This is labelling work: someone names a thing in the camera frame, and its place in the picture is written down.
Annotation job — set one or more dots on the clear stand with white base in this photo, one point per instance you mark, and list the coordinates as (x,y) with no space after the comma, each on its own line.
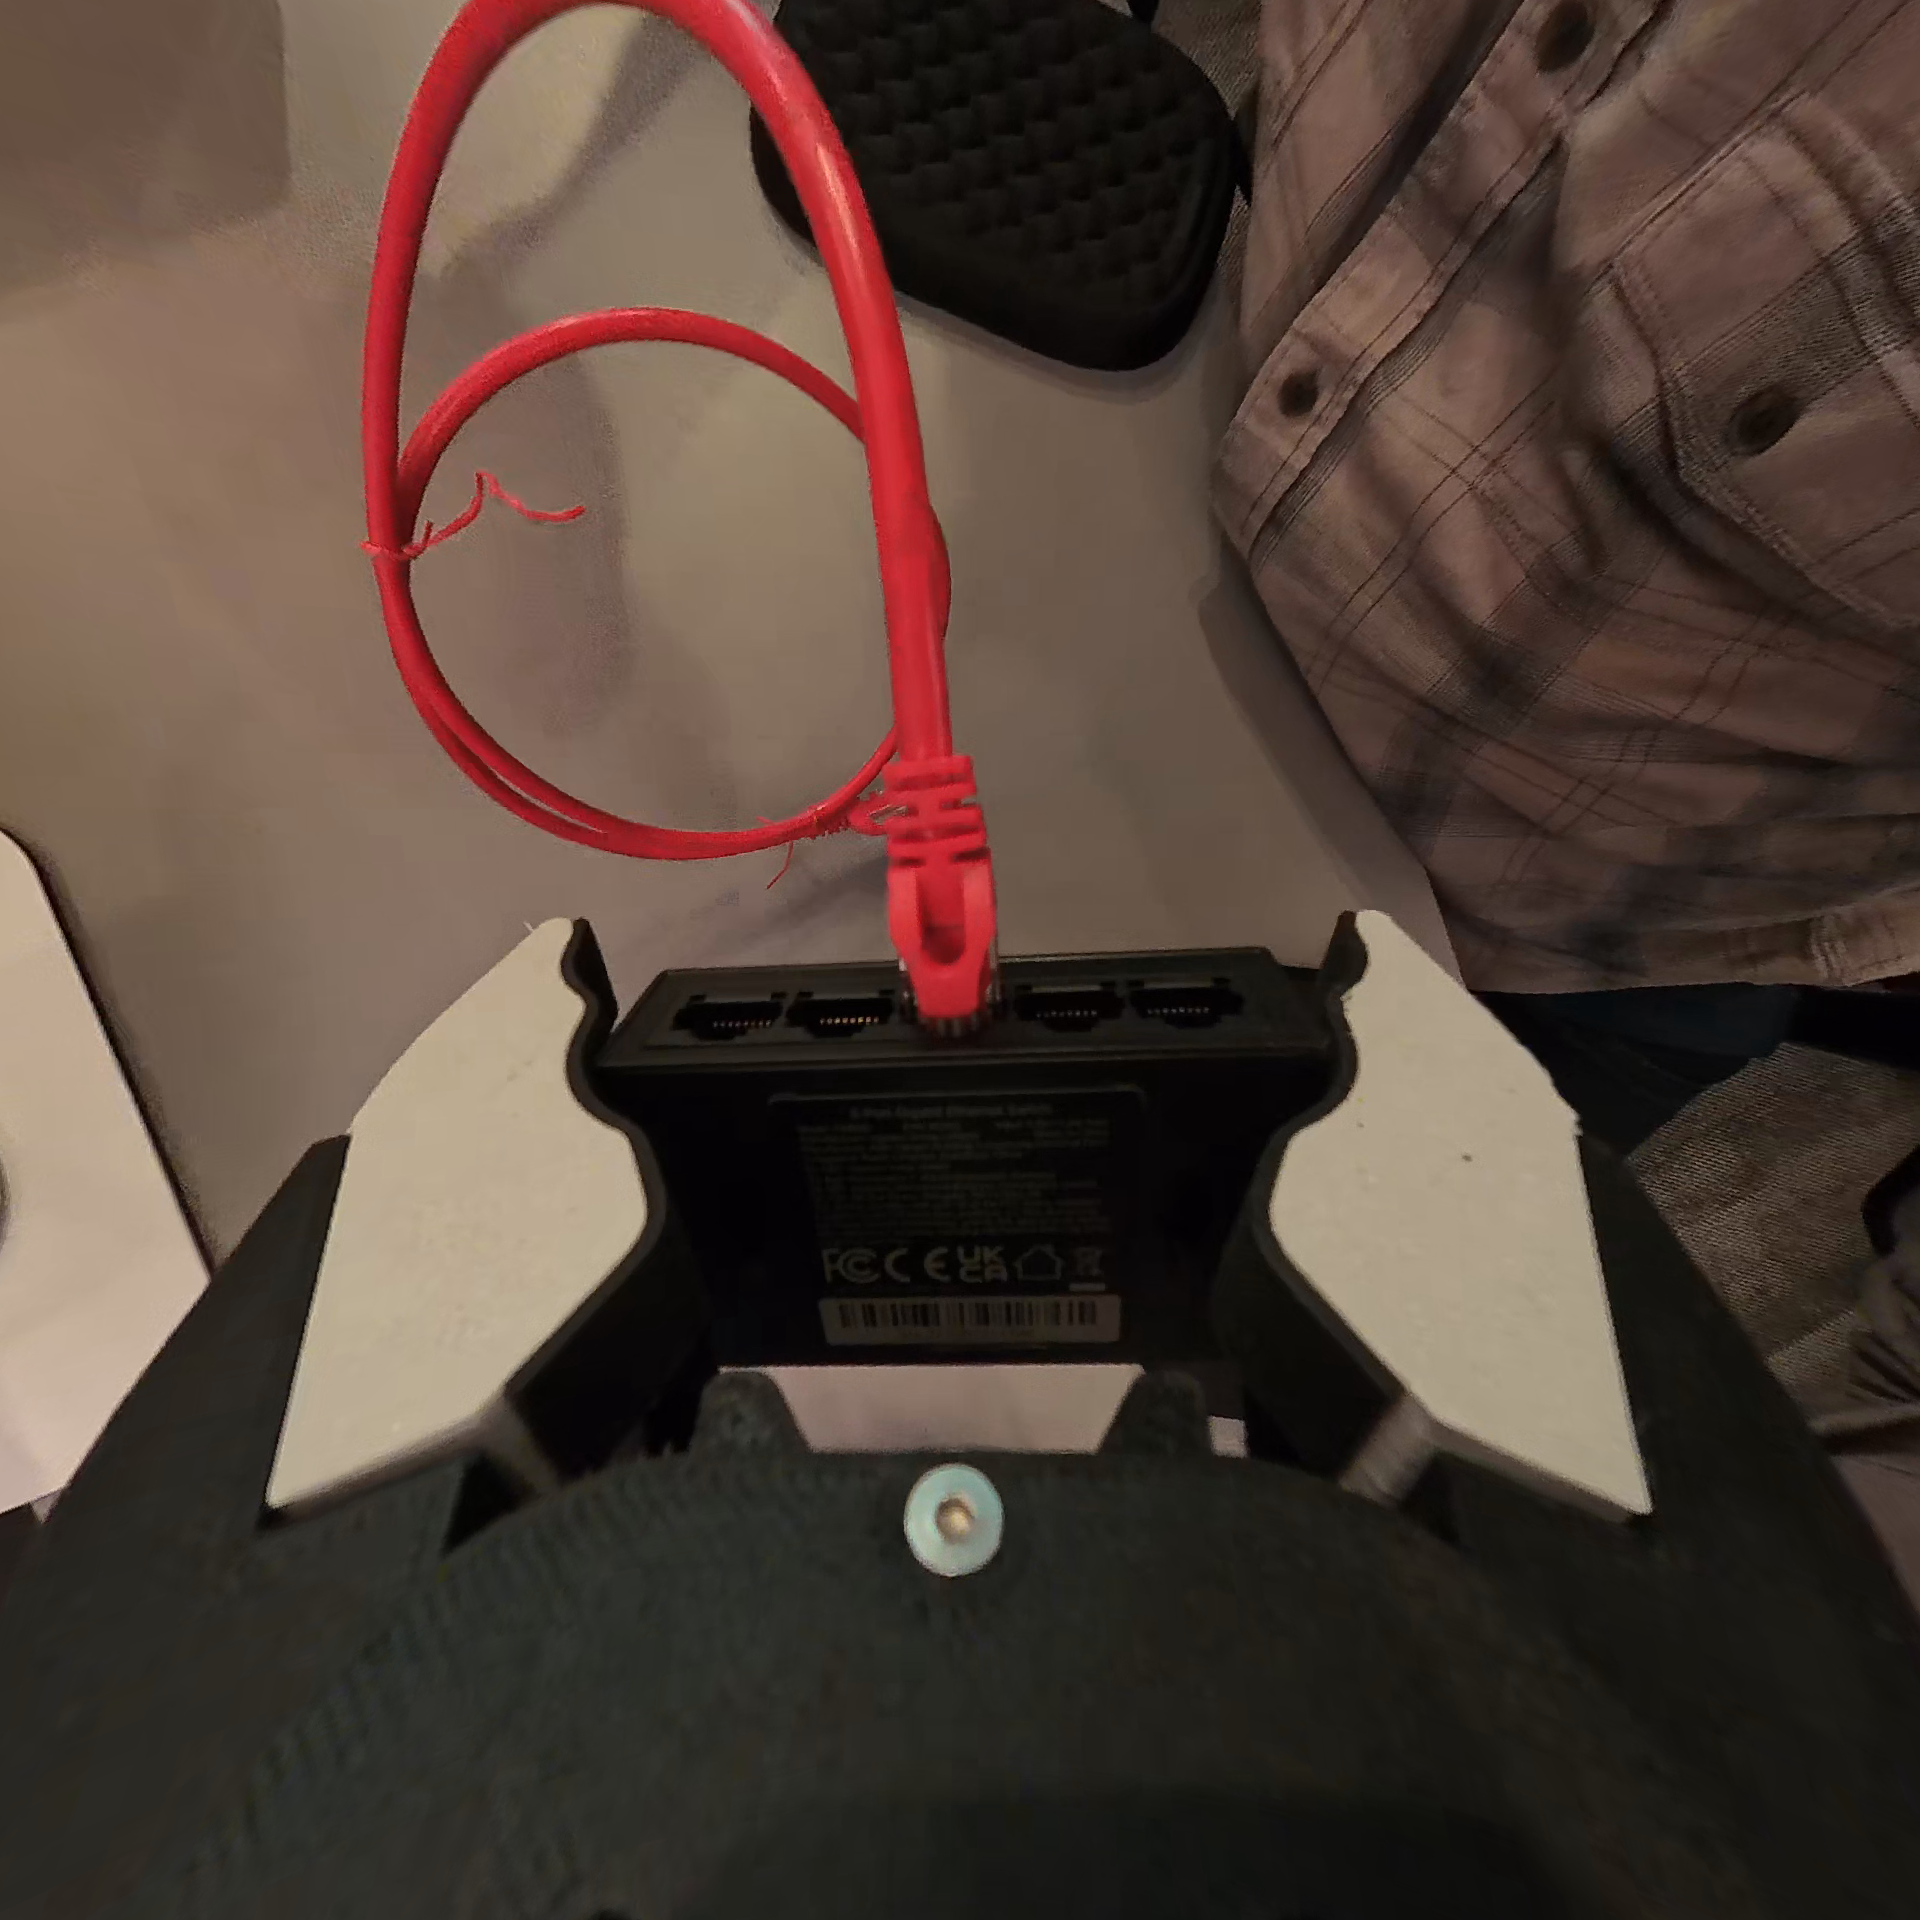
(77,1200)

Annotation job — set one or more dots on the black network switch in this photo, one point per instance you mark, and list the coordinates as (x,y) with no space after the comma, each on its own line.
(961,1169)

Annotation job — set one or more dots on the person's plaid shirt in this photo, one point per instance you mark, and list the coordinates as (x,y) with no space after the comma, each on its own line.
(1575,524)

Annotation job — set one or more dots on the person's dark trousers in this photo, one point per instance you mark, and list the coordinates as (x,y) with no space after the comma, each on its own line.
(1620,1048)

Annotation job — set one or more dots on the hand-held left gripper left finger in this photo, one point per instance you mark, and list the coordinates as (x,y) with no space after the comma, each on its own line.
(451,1245)

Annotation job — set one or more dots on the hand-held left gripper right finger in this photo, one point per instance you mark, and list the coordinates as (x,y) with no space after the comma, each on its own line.
(1453,1262)

